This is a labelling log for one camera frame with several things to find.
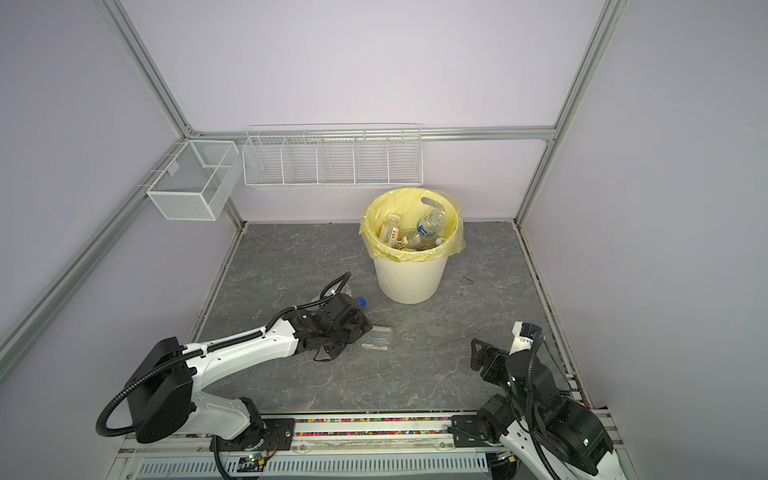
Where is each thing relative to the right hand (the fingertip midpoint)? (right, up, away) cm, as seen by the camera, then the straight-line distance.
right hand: (487, 348), depth 68 cm
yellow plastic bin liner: (-17, +38, +25) cm, 48 cm away
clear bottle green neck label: (-26, -2, +16) cm, 31 cm away
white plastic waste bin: (-17, +13, +18) cm, 28 cm away
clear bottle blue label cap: (-33, +5, +31) cm, 45 cm away
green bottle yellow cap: (-13, +25, +25) cm, 38 cm away
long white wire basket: (-43, +56, +33) cm, 78 cm away
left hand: (-30, -1, +14) cm, 33 cm away
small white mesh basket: (-86, +45, +28) cm, 101 cm away
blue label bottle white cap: (-11, +30, +16) cm, 36 cm away
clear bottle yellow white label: (-23, +29, +24) cm, 44 cm away
